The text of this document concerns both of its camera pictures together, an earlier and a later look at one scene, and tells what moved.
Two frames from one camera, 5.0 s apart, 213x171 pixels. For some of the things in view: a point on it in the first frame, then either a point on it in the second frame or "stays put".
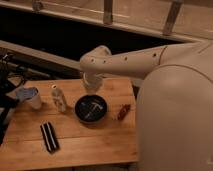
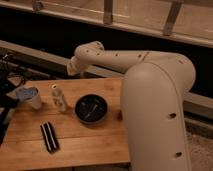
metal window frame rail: x=189 y=19 stays put
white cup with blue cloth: x=30 y=94 stays put
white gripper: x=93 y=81 → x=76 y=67
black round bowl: x=90 y=108 stays put
